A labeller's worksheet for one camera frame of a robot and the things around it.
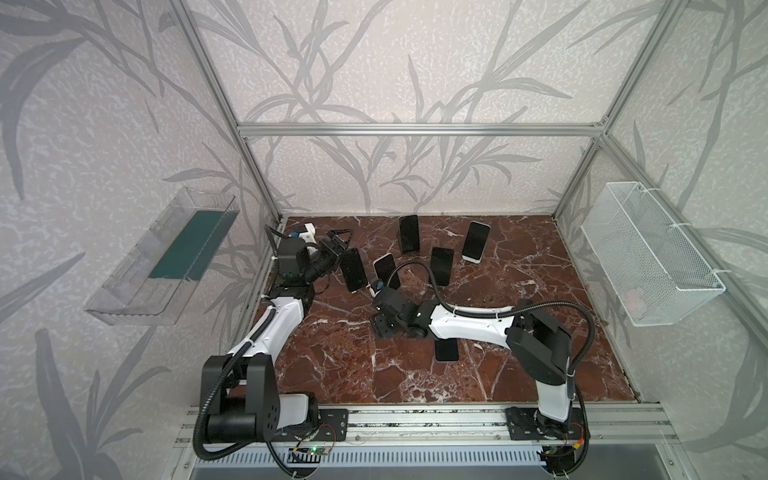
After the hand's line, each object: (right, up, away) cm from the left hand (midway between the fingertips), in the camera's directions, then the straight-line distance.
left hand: (354, 230), depth 81 cm
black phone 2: (+7, -11, +8) cm, 15 cm away
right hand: (+6, -23, +7) cm, 25 cm away
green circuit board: (-8, -53, -10) cm, 55 cm away
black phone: (-4, -13, +20) cm, 24 cm away
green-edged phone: (+39, -3, +23) cm, 46 cm away
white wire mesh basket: (+67, -9, -18) cm, 70 cm away
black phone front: (+26, -35, +6) cm, 44 cm away
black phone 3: (+26, -10, +15) cm, 32 cm away
